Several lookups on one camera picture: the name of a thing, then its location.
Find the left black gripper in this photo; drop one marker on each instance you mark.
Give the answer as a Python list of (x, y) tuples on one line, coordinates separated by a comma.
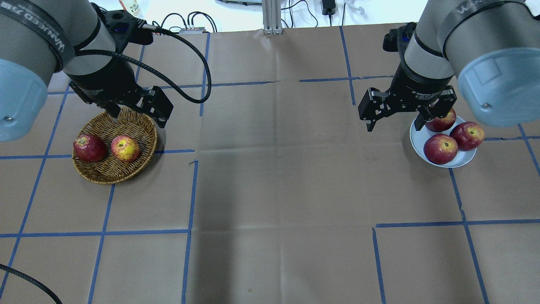
[(104, 83)]

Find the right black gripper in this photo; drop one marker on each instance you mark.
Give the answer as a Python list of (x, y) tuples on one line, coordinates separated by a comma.
[(415, 85)]

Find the yellow-red apple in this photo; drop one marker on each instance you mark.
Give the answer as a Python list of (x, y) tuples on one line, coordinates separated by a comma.
[(125, 148)]

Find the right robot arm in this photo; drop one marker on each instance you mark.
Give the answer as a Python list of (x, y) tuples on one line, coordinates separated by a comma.
[(490, 46)]

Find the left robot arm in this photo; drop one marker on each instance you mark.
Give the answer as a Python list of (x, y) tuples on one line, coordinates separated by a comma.
[(43, 37)]

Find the white round plate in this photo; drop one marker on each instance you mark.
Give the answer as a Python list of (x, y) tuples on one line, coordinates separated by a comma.
[(419, 137)]

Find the red apple on plate back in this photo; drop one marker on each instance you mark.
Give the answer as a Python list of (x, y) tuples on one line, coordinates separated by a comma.
[(439, 125)]

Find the red apple on plate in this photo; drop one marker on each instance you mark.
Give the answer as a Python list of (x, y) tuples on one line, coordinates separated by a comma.
[(439, 125), (440, 149), (468, 135)]

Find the red apple on plate front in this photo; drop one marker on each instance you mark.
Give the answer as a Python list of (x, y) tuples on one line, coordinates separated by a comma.
[(440, 149)]

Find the dark red apple in basket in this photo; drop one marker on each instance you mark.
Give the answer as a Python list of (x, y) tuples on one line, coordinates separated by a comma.
[(90, 148)]

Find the round wicker basket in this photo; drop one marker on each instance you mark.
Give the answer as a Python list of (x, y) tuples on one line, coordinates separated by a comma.
[(111, 170)]

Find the red apple on plate right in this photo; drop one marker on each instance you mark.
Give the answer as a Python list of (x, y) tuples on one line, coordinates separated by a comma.
[(468, 135)]

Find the plastic bottle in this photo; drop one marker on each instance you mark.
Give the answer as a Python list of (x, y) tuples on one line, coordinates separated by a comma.
[(131, 6)]

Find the black power adapter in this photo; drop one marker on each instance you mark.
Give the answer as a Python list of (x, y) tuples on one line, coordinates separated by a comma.
[(328, 7)]

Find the aluminium frame post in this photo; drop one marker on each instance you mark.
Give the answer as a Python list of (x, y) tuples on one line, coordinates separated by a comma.
[(271, 10)]

